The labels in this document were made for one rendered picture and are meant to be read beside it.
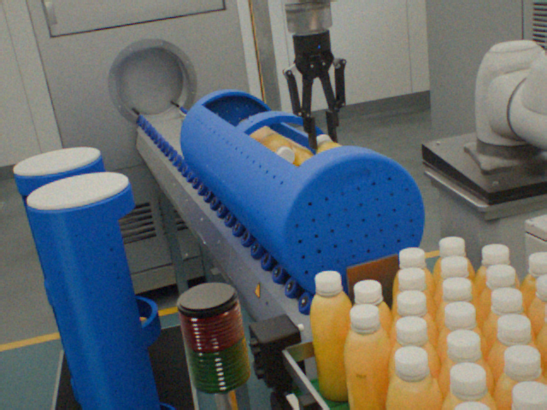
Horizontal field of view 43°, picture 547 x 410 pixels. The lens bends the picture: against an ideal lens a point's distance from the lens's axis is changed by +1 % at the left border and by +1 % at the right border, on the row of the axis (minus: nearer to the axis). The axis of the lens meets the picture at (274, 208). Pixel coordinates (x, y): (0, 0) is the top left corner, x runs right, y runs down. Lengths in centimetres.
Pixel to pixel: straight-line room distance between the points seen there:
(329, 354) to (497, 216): 66
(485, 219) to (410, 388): 81
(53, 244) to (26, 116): 451
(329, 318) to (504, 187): 67
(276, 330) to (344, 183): 29
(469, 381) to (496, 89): 93
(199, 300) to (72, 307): 133
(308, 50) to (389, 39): 534
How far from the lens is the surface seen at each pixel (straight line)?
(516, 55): 164
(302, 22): 139
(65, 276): 199
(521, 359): 87
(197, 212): 211
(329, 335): 109
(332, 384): 114
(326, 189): 122
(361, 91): 670
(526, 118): 155
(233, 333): 72
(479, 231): 167
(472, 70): 392
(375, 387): 100
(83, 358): 211
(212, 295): 72
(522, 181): 164
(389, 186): 127
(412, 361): 86
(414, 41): 682
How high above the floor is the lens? 158
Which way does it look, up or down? 20 degrees down
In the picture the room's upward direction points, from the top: 8 degrees counter-clockwise
